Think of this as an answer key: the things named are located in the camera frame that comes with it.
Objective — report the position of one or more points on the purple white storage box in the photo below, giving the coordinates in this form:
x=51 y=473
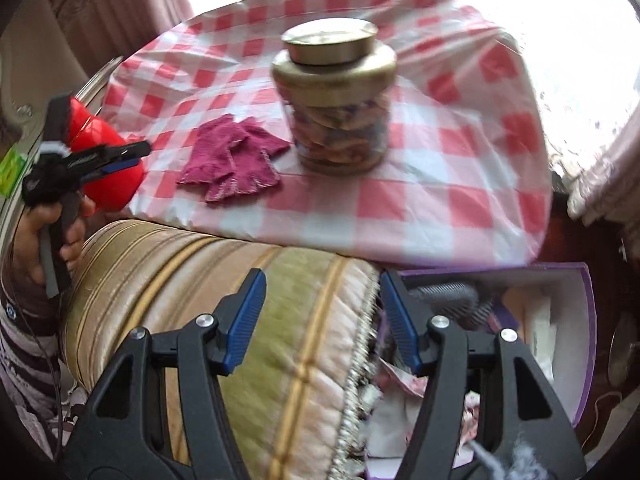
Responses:
x=528 y=311

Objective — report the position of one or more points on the glass jar with gold lid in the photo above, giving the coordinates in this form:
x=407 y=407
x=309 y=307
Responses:
x=334 y=79

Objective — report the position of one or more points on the pink curtain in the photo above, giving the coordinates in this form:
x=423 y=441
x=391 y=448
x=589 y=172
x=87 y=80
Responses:
x=99 y=30

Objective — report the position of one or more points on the grey checkered fabric pouch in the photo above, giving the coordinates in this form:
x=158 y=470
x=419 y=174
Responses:
x=467 y=304

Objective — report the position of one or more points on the striped beige green cushion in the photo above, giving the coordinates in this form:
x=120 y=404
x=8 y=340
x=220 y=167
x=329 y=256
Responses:
x=292 y=403

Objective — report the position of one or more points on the striped sleeve forearm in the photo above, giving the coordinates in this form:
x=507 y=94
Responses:
x=31 y=366

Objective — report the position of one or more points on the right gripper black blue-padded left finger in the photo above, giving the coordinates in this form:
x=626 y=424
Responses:
x=124 y=433

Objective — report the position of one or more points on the red white checkered tablecloth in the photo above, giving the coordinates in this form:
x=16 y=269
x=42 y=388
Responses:
x=465 y=179

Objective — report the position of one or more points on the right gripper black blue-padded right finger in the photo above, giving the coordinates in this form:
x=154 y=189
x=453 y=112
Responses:
x=487 y=397

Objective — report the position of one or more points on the red thermos flask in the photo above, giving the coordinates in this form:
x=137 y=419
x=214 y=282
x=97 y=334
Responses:
x=112 y=167

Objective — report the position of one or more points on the magenta knit gloves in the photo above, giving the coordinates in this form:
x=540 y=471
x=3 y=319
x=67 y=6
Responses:
x=233 y=159

